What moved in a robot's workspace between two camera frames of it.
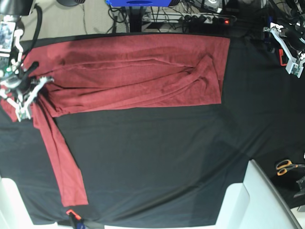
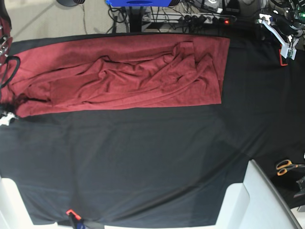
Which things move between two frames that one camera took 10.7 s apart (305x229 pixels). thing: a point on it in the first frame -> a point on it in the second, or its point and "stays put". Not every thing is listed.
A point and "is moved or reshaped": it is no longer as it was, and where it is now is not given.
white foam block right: (256, 203) stays put
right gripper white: (24, 109) -> (5, 119)
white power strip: (198, 17) stays put
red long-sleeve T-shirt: (93, 74) is moved or reshaped
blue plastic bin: (138, 3) stays put
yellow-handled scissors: (283, 166) stays put
